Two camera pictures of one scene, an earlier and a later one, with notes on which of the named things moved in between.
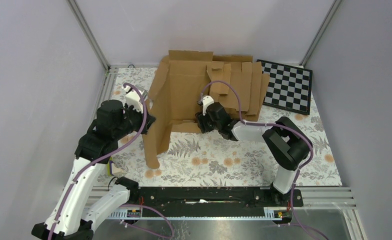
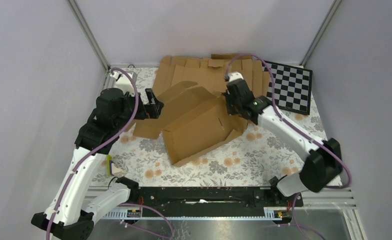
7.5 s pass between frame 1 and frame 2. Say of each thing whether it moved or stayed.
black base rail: stayed
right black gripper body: moved
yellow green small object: stayed
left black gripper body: moved
